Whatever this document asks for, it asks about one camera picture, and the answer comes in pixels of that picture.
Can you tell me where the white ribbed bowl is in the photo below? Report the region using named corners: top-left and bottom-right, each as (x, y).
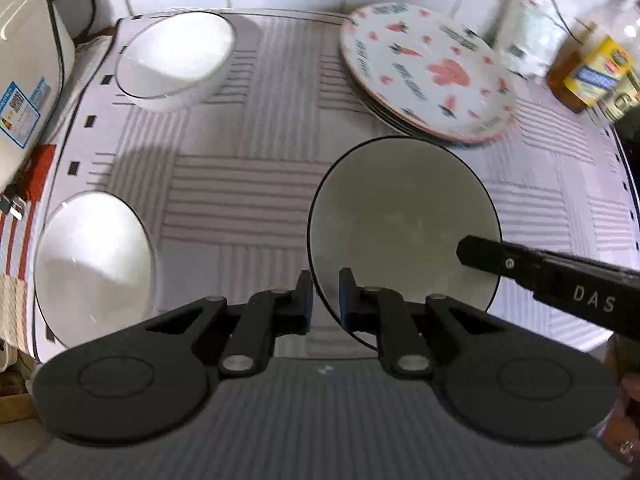
top-left (34, 192), bottom-right (157, 351)
top-left (306, 136), bottom-right (503, 352)
top-left (114, 11), bottom-right (237, 113)

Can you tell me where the striped white tablecloth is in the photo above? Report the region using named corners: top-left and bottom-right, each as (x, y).
top-left (30, 7), bottom-right (640, 361)

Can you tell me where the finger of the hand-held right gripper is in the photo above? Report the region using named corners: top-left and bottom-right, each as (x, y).
top-left (456, 235), bottom-right (556, 287)

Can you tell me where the clear plastic salt bag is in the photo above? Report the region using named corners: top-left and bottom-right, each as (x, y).
top-left (492, 0), bottom-right (567, 79)

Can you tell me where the clear vinegar bottle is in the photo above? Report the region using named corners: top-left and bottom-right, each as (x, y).
top-left (590, 0), bottom-right (640, 129)

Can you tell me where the blue fried egg plate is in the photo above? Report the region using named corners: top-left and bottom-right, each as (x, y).
top-left (345, 60), bottom-right (498, 150)

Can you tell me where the pink carrot print plate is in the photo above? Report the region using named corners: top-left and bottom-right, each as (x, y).
top-left (340, 2), bottom-right (517, 143)

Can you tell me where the white rice cooker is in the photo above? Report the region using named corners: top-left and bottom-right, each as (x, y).
top-left (0, 0), bottom-right (77, 194)

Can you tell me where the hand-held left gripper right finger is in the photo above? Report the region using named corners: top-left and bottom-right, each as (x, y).
top-left (339, 267), bottom-right (507, 381)

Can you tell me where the beige woven placemat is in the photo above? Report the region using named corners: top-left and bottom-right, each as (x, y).
top-left (0, 275), bottom-right (37, 353)

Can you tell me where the red striped mat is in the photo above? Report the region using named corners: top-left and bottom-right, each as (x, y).
top-left (0, 144), bottom-right (57, 281)

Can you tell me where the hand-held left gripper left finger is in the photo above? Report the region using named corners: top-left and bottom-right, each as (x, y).
top-left (145, 270), bottom-right (315, 379)

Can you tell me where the yellow label cooking wine bottle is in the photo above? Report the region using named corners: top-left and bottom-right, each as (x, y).
top-left (545, 0), bottom-right (634, 114)

